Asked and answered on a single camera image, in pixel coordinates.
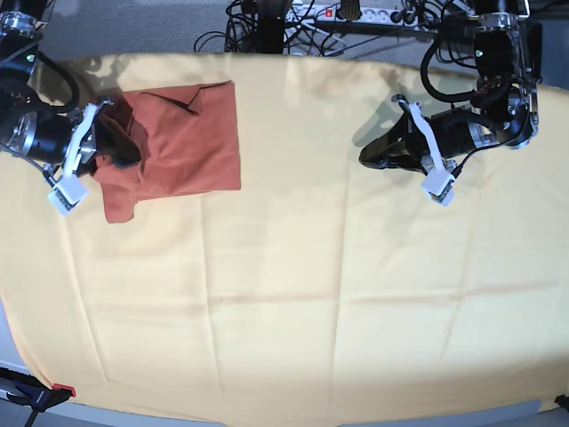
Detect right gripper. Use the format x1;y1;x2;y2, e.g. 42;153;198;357
8;93;141;172

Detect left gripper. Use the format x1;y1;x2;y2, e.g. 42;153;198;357
359;93;499;172

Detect orange T-shirt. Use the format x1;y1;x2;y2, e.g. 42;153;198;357
92;81;241;223

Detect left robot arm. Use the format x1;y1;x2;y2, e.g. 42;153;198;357
420;1;541;174

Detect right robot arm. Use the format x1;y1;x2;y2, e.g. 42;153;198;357
1;1;141;176

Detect white power strip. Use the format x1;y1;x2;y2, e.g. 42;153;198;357
285;4;419;28

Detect yellow table cloth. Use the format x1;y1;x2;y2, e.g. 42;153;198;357
1;54;568;426

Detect black clamp with red tips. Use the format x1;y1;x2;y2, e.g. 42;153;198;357
1;367;76;427

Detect black clamp at right edge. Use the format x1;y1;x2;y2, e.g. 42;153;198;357
555;395;569;412

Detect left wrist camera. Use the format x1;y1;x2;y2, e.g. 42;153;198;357
421;169;455;206

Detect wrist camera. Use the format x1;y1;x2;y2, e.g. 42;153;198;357
421;169;455;206
47;174;88;215

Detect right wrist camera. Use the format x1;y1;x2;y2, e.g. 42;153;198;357
47;174;88;215

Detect black central stand post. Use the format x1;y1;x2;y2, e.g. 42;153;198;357
255;0;288;54

